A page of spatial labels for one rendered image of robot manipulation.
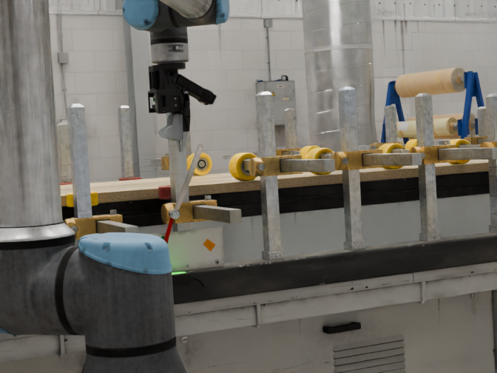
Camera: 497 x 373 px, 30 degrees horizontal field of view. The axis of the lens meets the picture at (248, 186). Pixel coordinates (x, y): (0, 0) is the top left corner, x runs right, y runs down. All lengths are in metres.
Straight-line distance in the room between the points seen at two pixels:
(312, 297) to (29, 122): 1.18
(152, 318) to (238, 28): 9.34
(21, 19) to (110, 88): 8.42
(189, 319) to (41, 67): 1.00
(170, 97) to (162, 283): 0.79
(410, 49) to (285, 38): 1.89
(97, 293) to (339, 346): 1.45
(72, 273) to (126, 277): 0.10
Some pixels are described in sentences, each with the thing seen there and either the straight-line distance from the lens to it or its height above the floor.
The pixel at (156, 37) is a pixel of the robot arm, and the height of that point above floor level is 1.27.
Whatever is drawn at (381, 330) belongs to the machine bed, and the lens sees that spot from 2.93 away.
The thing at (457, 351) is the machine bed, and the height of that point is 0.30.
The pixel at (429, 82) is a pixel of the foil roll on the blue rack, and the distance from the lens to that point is 9.71.
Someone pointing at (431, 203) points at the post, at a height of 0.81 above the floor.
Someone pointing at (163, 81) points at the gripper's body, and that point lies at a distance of 2.23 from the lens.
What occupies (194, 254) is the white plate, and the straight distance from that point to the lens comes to 2.34.
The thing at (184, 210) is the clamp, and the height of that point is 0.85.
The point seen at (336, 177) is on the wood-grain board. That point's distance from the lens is 2.76.
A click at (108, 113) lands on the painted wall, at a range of 9.98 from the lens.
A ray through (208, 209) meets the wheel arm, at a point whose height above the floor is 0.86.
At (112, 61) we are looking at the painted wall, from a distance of 10.04.
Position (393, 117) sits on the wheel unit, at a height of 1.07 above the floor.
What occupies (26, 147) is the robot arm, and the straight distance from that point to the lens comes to 1.58.
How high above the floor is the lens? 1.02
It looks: 3 degrees down
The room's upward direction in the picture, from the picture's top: 3 degrees counter-clockwise
